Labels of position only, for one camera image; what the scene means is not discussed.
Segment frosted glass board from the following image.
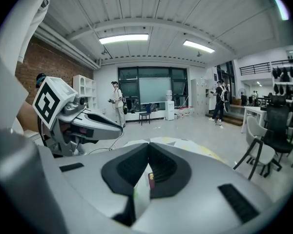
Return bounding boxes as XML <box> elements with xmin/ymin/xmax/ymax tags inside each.
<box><xmin>138</xmin><ymin>78</ymin><xmax>172</xmax><ymax>104</ymax></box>

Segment white triangle-patterned tablecloth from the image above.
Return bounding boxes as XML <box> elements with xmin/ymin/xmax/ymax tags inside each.
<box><xmin>122</xmin><ymin>136</ymin><xmax>227</xmax><ymax>167</ymax></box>

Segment blue chair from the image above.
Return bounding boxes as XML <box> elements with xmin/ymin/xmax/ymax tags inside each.
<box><xmin>138</xmin><ymin>103</ymin><xmax>153</xmax><ymax>126</ymax></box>

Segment person's white shirt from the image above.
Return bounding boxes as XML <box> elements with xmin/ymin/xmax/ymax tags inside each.
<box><xmin>0</xmin><ymin>0</ymin><xmax>54</xmax><ymax>137</ymax></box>

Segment black hand-held gripper cable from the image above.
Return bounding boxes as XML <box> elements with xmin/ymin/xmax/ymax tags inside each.
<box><xmin>39</xmin><ymin>117</ymin><xmax>46</xmax><ymax>146</ymax></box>

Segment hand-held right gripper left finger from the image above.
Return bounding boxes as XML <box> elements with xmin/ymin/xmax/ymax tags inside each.
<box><xmin>54</xmin><ymin>142</ymin><xmax>150</xmax><ymax>234</ymax></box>

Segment person's left forearm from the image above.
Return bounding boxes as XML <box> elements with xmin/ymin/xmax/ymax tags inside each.
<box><xmin>16</xmin><ymin>102</ymin><xmax>44</xmax><ymax>133</ymax></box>

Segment dark raised step platform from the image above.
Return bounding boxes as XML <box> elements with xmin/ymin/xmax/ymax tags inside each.
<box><xmin>206</xmin><ymin>103</ymin><xmax>245</xmax><ymax>127</ymax></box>

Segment black-framed window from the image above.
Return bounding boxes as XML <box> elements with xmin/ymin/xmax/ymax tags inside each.
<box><xmin>117</xmin><ymin>67</ymin><xmax>188</xmax><ymax>107</ymax></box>

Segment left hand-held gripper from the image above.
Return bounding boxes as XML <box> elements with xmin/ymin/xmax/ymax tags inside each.
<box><xmin>32</xmin><ymin>76</ymin><xmax>125</xmax><ymax>157</ymax></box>

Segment white ceiling pipes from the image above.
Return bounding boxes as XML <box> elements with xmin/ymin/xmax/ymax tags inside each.
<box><xmin>34</xmin><ymin>23</ymin><xmax>101</xmax><ymax>69</ymax></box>

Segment white shelf of black helmets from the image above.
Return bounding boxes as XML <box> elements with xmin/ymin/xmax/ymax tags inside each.
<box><xmin>271</xmin><ymin>59</ymin><xmax>293</xmax><ymax>98</ymax></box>

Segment grey lockers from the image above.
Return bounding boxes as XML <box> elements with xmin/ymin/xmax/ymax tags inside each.
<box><xmin>190</xmin><ymin>78</ymin><xmax>209</xmax><ymax>117</ymax></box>

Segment white low counter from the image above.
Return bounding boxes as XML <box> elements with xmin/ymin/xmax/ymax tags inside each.
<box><xmin>124</xmin><ymin>100</ymin><xmax>168</xmax><ymax>122</ymax></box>

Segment row of clear water jugs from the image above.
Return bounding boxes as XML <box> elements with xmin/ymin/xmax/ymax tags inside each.
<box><xmin>174</xmin><ymin>106</ymin><xmax>195</xmax><ymax>118</ymax></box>

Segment long ceiling light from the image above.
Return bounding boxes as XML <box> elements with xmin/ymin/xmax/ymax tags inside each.
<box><xmin>99</xmin><ymin>34</ymin><xmax>149</xmax><ymax>45</ymax></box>
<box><xmin>183</xmin><ymin>39</ymin><xmax>216</xmax><ymax>54</ymax></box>
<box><xmin>268</xmin><ymin>0</ymin><xmax>290</xmax><ymax>21</ymax></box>

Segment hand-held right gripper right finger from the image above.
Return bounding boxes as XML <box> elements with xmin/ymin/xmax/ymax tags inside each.
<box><xmin>133</xmin><ymin>142</ymin><xmax>284</xmax><ymax>234</ymax></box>

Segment white shelf unit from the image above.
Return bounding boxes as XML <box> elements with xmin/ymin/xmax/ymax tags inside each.
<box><xmin>72</xmin><ymin>75</ymin><xmax>99</xmax><ymax>112</ymax></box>

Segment white water dispenser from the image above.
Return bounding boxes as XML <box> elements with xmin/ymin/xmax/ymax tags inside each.
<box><xmin>165</xmin><ymin>90</ymin><xmax>175</xmax><ymax>121</ymax></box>

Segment white and green object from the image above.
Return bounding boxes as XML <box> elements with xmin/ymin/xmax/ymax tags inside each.
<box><xmin>133</xmin><ymin>169</ymin><xmax>152</xmax><ymax>219</ymax></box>

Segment white desk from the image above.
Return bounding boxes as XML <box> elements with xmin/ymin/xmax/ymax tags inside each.
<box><xmin>241</xmin><ymin>105</ymin><xmax>268</xmax><ymax>134</ymax></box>

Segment black mesh office chair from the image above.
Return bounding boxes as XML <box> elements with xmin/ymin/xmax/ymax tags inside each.
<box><xmin>261</xmin><ymin>96</ymin><xmax>293</xmax><ymax>172</ymax></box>

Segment standing fan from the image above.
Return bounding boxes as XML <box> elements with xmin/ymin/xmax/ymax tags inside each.
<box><xmin>237</xmin><ymin>88</ymin><xmax>248</xmax><ymax>106</ymax></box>

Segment black balcony railing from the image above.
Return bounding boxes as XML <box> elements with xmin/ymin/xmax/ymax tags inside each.
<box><xmin>239</xmin><ymin>62</ymin><xmax>272</xmax><ymax>77</ymax></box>

